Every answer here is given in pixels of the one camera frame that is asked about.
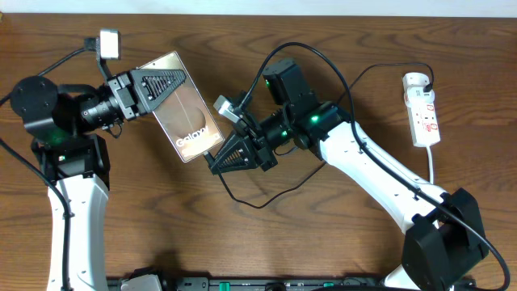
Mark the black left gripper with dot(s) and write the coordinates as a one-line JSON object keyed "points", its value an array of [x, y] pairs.
{"points": [[123, 95]]}

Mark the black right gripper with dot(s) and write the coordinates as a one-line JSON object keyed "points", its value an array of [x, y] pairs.
{"points": [[264, 153]]}

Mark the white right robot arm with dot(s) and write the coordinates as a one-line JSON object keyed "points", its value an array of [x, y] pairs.
{"points": [[444, 234]]}

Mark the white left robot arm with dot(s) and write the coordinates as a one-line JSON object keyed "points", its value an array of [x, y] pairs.
{"points": [[73, 159]]}

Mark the white USB charger adapter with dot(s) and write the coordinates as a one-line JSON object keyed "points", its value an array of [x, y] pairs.
{"points": [[418, 86]]}

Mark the white power strip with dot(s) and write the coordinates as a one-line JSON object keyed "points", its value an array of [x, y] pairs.
{"points": [[423, 122]]}

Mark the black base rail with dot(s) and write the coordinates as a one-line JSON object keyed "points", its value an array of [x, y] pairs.
{"points": [[154, 282]]}

